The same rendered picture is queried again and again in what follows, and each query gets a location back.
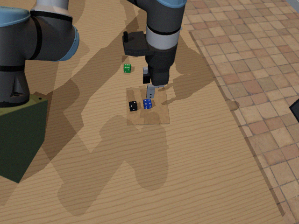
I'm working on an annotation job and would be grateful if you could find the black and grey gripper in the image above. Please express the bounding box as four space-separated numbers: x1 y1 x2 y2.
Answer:
122 25 182 99

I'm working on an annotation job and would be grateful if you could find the black die with white pips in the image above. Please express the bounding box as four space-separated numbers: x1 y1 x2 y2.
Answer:
129 101 137 111

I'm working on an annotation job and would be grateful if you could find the blue die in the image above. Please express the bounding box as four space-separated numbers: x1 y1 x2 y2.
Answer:
143 99 152 109

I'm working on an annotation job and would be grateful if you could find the tan cork mat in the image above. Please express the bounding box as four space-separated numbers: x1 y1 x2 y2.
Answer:
127 89 170 126

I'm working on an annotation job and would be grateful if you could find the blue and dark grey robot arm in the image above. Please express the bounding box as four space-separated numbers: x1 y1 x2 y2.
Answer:
0 0 187 108

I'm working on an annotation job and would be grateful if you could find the green die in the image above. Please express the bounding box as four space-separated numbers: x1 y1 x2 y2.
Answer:
124 64 131 73

